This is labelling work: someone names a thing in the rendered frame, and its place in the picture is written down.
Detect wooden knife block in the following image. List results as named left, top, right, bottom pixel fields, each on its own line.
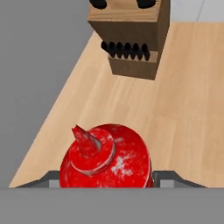
left=87, top=0, right=172, bottom=81

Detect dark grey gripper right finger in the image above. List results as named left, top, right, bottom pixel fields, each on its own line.
left=151, top=170, right=207, bottom=189

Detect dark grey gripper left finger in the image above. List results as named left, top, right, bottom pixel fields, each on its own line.
left=17, top=170, right=61, bottom=189

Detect red condiment bottle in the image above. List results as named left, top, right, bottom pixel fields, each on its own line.
left=59, top=122, right=155, bottom=189

